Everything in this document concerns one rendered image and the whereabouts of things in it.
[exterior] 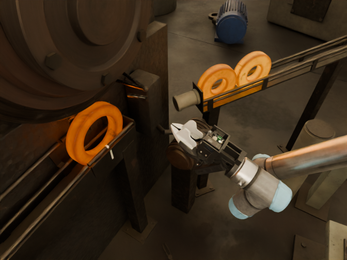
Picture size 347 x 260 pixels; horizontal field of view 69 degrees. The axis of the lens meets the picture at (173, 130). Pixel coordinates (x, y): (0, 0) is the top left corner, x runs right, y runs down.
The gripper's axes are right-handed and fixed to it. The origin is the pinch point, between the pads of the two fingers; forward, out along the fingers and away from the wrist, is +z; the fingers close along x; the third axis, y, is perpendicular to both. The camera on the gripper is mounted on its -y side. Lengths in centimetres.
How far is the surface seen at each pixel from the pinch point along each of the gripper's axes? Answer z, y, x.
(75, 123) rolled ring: 19.6, 1.2, 17.6
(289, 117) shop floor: -50, -61, -118
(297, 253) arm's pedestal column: -75, -52, -23
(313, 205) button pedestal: -76, -50, -51
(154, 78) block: 15.5, -0.1, -12.0
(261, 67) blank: -10.6, 2.8, -46.4
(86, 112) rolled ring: 19.3, 2.7, 14.1
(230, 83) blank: -4.5, -2.9, -35.5
